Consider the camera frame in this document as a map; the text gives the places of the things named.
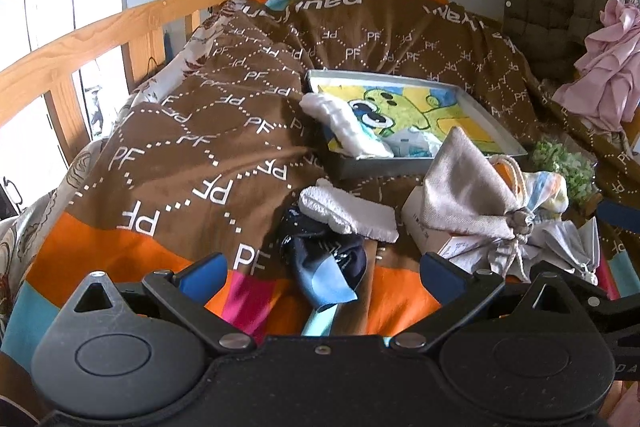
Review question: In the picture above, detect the pastel striped cloth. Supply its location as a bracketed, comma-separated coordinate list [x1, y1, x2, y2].
[491, 154, 569, 224]

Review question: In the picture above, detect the beige cloth drawstring bag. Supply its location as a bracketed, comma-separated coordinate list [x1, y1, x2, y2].
[422, 126, 540, 282]

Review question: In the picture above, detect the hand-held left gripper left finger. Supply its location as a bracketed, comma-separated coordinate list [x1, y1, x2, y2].
[72, 252, 256, 356]

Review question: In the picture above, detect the white fluffy sock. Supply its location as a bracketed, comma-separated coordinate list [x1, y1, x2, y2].
[298, 179, 400, 243]

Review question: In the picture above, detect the wooden bed rail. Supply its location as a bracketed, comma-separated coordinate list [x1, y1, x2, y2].
[0, 0, 262, 150]

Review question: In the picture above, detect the green fluffy plush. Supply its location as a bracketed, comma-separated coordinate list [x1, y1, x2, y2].
[529, 139, 597, 208]

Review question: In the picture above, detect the navy and light blue sock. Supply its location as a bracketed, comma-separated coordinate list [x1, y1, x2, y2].
[276, 204, 369, 339]

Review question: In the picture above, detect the white cardboard box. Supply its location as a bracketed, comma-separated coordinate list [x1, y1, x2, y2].
[401, 186, 482, 259]

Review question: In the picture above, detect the white brown patterned bedsheet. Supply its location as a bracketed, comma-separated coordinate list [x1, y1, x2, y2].
[0, 0, 243, 308]

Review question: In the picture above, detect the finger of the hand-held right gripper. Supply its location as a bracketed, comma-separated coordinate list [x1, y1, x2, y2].
[596, 198, 640, 232]
[530, 258, 640, 314]

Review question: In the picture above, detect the pink cloth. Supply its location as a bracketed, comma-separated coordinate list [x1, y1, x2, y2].
[551, 0, 640, 134]

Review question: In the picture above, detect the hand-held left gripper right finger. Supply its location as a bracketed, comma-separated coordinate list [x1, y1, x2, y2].
[390, 252, 571, 354]

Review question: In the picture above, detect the metal tray with cartoon print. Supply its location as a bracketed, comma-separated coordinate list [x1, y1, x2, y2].
[304, 68, 529, 180]

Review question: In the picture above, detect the brown printed blanket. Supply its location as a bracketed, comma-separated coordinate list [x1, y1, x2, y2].
[0, 0, 640, 408]

